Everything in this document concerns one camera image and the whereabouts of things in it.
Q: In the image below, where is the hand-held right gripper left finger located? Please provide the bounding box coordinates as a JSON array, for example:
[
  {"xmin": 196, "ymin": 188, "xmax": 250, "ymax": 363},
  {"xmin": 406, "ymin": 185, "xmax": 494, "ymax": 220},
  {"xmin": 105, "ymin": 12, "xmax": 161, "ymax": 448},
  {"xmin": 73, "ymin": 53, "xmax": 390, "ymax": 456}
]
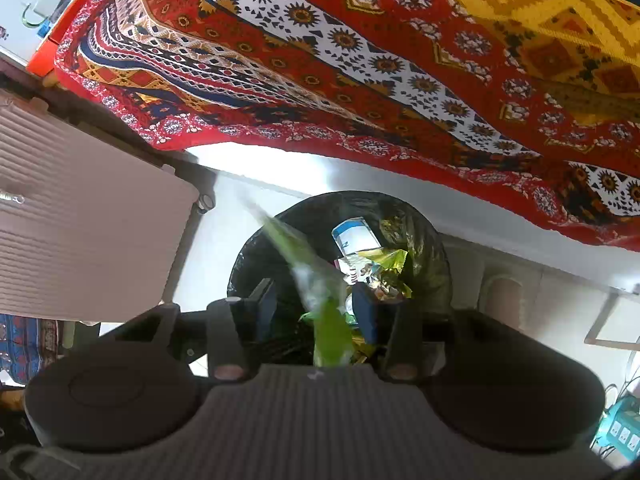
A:
[{"xmin": 112, "ymin": 277, "xmax": 279, "ymax": 384}]

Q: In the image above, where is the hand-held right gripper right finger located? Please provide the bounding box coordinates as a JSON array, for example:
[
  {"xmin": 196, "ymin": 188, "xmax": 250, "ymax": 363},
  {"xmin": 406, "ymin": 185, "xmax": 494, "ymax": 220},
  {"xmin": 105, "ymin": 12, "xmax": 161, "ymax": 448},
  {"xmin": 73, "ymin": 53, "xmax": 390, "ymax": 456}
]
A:
[{"xmin": 352, "ymin": 282, "xmax": 507, "ymax": 383}]

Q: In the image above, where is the green plastic wrapper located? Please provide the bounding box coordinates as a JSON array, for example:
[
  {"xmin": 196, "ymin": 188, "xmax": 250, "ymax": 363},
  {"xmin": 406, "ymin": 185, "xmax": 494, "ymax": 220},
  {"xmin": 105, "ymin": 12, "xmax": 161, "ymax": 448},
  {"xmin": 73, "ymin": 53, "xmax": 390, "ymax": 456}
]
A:
[{"xmin": 240, "ymin": 195, "xmax": 359, "ymax": 369}]

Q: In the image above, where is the gold foil wrapper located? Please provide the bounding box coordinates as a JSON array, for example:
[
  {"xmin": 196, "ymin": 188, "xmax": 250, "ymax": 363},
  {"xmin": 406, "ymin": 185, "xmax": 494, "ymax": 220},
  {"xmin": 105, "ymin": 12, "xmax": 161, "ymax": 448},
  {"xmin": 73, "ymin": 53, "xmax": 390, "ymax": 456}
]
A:
[{"xmin": 350, "ymin": 247, "xmax": 414, "ymax": 302}]

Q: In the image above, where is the white tissue packet blue print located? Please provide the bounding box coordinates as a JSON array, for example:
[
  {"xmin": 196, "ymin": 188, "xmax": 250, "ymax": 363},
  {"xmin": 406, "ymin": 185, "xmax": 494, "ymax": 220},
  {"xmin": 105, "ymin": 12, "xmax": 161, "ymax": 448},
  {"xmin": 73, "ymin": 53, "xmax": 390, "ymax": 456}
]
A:
[{"xmin": 331, "ymin": 217, "xmax": 384, "ymax": 274}]

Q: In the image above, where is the trash bin with black bag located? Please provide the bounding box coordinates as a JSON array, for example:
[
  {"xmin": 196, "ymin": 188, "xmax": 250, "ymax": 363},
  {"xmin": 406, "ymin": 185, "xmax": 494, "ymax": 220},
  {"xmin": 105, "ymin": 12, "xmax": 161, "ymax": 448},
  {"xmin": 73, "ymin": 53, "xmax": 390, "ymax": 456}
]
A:
[{"xmin": 226, "ymin": 191, "xmax": 454, "ymax": 367}]

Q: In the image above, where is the round table leg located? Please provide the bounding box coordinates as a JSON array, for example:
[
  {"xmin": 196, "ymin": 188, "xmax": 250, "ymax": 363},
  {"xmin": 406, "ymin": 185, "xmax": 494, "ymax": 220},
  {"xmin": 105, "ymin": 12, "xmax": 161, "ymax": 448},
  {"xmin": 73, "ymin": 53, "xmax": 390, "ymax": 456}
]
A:
[{"xmin": 480, "ymin": 272, "xmax": 527, "ymax": 322}]

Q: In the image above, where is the blue red patterned fabric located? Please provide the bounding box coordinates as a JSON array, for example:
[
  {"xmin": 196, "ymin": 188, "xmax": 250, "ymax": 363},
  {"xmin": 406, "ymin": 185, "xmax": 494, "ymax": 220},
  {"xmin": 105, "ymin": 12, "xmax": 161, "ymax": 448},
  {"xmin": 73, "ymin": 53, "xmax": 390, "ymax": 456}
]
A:
[{"xmin": 0, "ymin": 312, "xmax": 66, "ymax": 387}]

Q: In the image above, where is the red patterned tablecloth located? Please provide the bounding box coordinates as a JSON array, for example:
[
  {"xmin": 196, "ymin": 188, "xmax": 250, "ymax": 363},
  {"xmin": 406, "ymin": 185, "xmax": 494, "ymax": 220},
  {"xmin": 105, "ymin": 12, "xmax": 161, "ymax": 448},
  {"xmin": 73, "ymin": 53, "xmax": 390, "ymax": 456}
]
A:
[{"xmin": 52, "ymin": 0, "xmax": 640, "ymax": 254}]

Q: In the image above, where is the teal power strip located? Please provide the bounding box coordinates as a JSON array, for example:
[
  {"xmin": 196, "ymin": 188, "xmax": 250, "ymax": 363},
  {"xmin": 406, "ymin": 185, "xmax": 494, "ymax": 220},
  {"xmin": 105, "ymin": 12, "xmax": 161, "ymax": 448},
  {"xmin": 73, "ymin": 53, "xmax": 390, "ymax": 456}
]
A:
[{"xmin": 592, "ymin": 394, "xmax": 640, "ymax": 462}]

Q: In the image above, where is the red storage box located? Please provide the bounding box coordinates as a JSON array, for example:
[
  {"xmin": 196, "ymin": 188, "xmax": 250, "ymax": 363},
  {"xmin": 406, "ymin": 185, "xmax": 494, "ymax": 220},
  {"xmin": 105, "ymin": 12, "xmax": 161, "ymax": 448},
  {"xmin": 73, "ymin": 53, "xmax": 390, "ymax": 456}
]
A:
[{"xmin": 27, "ymin": 0, "xmax": 129, "ymax": 77}]

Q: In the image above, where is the green hook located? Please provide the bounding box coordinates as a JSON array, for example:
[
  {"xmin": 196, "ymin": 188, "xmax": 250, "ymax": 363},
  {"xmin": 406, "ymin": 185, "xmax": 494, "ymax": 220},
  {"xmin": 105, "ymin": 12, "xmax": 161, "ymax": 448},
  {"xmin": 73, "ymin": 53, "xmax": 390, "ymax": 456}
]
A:
[{"xmin": 21, "ymin": 2, "xmax": 45, "ymax": 29}]

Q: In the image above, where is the white metal frame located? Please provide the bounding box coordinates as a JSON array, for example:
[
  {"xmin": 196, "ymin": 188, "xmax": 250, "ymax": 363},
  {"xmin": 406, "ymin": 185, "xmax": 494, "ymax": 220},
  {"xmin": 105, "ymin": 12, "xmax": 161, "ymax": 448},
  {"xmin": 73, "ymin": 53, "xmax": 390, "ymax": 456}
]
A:
[{"xmin": 582, "ymin": 282, "xmax": 640, "ymax": 352}]

